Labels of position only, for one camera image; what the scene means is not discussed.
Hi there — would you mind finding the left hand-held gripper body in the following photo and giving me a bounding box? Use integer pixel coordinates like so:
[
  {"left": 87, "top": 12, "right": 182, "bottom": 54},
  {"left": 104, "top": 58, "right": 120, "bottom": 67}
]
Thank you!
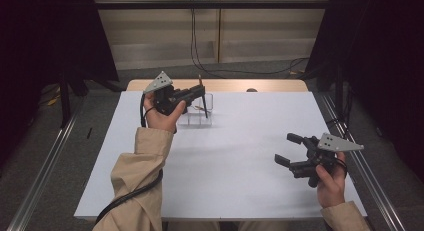
[{"left": 143, "top": 70, "right": 193, "bottom": 117}]

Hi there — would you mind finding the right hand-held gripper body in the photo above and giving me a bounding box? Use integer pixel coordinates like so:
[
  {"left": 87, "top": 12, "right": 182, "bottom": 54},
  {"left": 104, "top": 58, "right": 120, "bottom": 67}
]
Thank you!
[{"left": 289, "top": 132, "right": 365, "bottom": 189}]

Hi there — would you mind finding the aluminium floor rail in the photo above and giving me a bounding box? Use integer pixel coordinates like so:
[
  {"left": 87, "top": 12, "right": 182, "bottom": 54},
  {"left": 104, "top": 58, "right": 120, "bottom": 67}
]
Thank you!
[
  {"left": 321, "top": 92, "right": 406, "bottom": 231},
  {"left": 6, "top": 97, "right": 86, "bottom": 231}
]

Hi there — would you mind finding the person's right hand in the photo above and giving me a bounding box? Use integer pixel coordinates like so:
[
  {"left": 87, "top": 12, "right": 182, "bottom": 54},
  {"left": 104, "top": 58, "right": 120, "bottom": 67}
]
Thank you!
[{"left": 314, "top": 152, "right": 348, "bottom": 209}]

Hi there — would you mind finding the white table board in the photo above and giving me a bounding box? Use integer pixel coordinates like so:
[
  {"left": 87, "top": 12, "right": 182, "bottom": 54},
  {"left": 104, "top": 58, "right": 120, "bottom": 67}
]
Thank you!
[{"left": 73, "top": 90, "right": 368, "bottom": 222}]

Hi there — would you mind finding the black metal stand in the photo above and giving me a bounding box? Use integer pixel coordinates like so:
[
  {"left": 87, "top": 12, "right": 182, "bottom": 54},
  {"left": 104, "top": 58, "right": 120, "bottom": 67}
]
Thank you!
[
  {"left": 334, "top": 64, "right": 344, "bottom": 125},
  {"left": 58, "top": 67, "right": 73, "bottom": 129}
]

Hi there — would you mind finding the wooden table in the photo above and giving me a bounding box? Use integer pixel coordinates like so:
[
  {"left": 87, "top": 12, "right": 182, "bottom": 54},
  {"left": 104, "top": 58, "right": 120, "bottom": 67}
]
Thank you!
[{"left": 125, "top": 78, "right": 309, "bottom": 93}]

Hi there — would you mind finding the person's left hand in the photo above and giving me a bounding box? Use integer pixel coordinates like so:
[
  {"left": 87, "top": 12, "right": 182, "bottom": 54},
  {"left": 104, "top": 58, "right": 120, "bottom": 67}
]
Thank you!
[{"left": 143, "top": 92, "right": 187, "bottom": 135}]

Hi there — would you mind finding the clear plastic organizer box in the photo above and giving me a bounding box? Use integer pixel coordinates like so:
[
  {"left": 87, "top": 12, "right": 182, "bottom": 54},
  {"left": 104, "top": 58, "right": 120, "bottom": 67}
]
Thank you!
[{"left": 176, "top": 92, "right": 214, "bottom": 127}]

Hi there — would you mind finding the black horizontal metal bar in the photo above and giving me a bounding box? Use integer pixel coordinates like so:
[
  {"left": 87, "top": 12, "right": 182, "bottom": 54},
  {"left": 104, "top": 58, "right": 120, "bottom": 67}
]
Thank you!
[{"left": 94, "top": 0, "right": 331, "bottom": 10}]

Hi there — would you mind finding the black curtain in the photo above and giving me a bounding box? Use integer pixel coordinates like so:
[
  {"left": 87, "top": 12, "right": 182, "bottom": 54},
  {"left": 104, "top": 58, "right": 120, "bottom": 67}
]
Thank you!
[
  {"left": 304, "top": 0, "right": 424, "bottom": 182},
  {"left": 0, "top": 0, "right": 119, "bottom": 169}
]

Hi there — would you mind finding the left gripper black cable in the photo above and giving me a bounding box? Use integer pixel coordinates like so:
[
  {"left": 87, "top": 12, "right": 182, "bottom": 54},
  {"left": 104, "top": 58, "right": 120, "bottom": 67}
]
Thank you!
[{"left": 94, "top": 93, "right": 164, "bottom": 225}]

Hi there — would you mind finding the black wall cable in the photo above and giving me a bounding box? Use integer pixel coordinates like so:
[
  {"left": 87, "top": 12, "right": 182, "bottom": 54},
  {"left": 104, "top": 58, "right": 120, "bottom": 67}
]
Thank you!
[{"left": 189, "top": 7, "right": 311, "bottom": 79}]

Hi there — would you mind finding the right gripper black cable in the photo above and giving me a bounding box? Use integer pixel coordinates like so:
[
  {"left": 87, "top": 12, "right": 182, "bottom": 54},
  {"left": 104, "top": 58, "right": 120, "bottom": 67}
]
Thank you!
[{"left": 334, "top": 157, "right": 348, "bottom": 179}]

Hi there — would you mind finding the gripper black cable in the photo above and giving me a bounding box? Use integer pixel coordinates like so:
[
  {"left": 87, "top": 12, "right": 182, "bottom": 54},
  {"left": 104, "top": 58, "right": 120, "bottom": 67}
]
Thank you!
[
  {"left": 334, "top": 157, "right": 348, "bottom": 179},
  {"left": 94, "top": 93, "right": 164, "bottom": 225}
]

